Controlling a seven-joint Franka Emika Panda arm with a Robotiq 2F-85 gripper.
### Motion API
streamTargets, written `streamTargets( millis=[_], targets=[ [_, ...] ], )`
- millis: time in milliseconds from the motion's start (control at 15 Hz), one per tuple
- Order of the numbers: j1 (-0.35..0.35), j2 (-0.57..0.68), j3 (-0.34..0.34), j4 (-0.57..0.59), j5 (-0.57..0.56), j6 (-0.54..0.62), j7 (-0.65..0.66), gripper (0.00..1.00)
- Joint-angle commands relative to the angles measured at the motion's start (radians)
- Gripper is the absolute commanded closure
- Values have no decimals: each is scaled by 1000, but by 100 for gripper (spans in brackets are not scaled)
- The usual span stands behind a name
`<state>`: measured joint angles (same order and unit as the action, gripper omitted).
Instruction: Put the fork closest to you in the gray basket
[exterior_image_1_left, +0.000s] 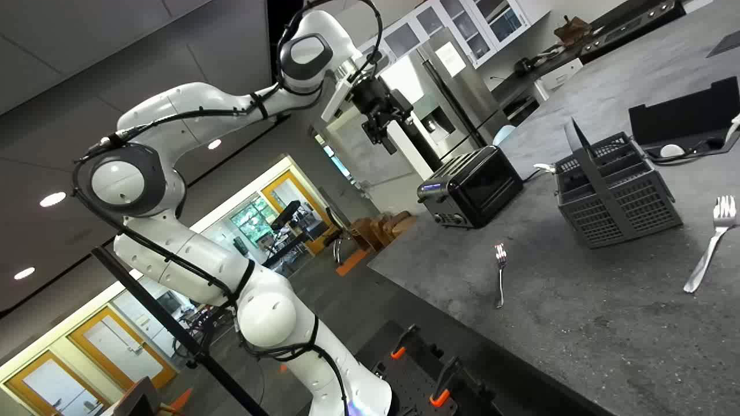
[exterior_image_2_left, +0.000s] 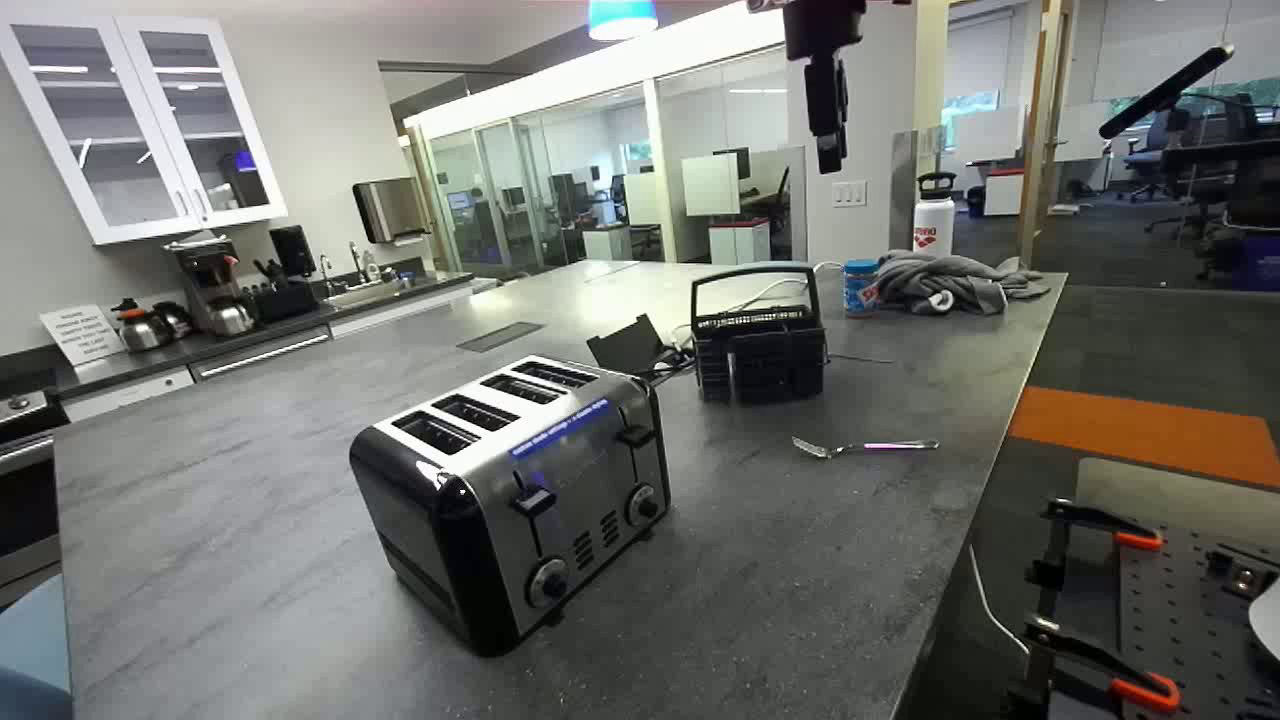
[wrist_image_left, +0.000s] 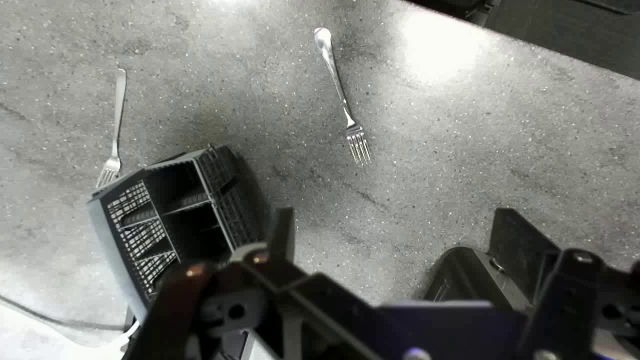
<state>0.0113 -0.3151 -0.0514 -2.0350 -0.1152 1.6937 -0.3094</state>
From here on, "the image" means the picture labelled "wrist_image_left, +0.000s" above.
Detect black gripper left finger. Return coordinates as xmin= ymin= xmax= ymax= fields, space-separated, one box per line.
xmin=122 ymin=206 xmax=382 ymax=360

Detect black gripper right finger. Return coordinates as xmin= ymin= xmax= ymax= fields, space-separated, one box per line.
xmin=424 ymin=206 xmax=640 ymax=360

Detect silver fork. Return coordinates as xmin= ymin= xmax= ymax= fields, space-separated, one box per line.
xmin=92 ymin=65 xmax=130 ymax=192
xmin=312 ymin=26 xmax=373 ymax=168

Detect gray cutlery basket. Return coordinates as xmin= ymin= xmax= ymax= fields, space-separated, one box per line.
xmin=86 ymin=144 xmax=268 ymax=323

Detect thin gray cable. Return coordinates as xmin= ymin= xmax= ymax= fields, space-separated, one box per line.
xmin=0 ymin=292 xmax=127 ymax=333

